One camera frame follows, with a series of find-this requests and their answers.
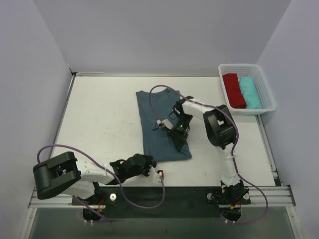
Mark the blue-grey t shirt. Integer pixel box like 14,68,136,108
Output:
136,89,192,163

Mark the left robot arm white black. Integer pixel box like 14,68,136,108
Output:
33,151,157,205

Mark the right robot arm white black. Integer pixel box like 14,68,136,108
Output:
165,96,249,204

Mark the red rolled t shirt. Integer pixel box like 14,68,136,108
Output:
222,73,247,109

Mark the white plastic basket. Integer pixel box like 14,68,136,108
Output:
218,64,276,116

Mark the teal rolled t shirt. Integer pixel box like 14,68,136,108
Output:
239,77,262,109

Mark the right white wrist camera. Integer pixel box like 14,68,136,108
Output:
157,119,174,130

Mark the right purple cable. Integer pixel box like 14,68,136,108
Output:
149,85,269,226

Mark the purple cable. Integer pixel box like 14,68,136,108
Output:
149,85,269,226
36,144,166,222

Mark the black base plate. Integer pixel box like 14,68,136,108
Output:
72,187,240,221

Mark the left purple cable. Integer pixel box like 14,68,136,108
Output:
36,144,166,222

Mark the aluminium rail frame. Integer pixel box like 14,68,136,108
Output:
27,72,297,209

